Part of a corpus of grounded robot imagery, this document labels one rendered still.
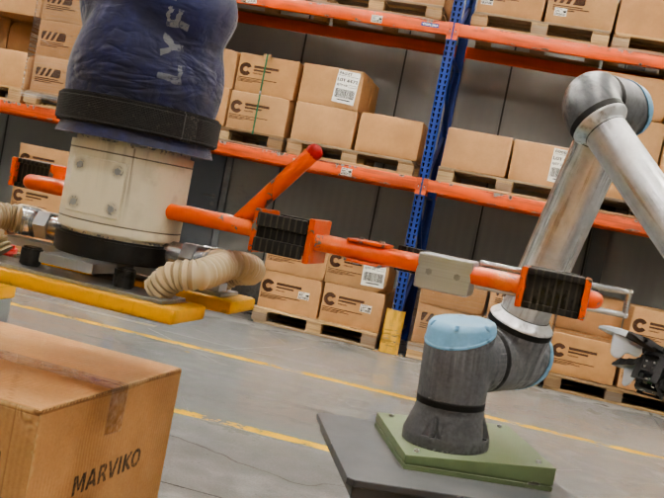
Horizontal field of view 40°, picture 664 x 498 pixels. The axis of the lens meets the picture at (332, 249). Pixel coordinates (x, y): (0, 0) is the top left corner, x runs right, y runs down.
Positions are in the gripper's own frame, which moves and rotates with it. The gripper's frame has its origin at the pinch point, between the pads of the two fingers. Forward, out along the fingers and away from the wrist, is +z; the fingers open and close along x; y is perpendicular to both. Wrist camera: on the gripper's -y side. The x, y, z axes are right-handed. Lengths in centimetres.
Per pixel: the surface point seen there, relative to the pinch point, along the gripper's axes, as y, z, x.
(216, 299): 47, 24, -77
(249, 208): 37, 18, -87
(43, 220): 51, 45, -93
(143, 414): 65, 32, -68
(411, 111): -421, 479, 470
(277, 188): 34, 15, -88
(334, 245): 38, 5, -84
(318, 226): 36, 8, -85
